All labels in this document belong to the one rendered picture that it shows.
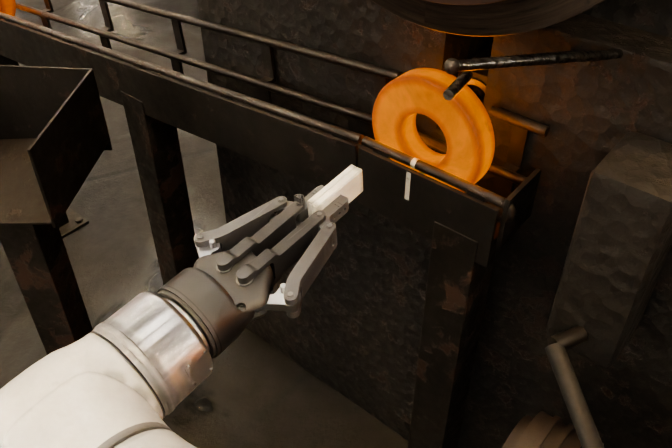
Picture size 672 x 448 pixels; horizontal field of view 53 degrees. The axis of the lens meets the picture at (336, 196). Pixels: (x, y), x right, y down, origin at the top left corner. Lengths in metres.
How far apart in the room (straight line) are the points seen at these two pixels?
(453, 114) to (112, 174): 1.46
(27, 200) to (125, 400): 0.52
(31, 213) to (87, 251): 0.87
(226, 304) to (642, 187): 0.38
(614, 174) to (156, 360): 0.43
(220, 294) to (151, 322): 0.06
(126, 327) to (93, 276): 1.21
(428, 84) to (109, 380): 0.44
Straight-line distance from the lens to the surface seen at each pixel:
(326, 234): 0.62
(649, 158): 0.71
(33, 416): 0.52
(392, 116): 0.80
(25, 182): 1.03
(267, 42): 1.01
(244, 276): 0.59
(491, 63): 0.61
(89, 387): 0.52
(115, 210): 1.93
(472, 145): 0.75
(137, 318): 0.55
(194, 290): 0.57
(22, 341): 1.67
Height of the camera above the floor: 1.17
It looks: 38 degrees down
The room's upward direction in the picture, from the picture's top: straight up
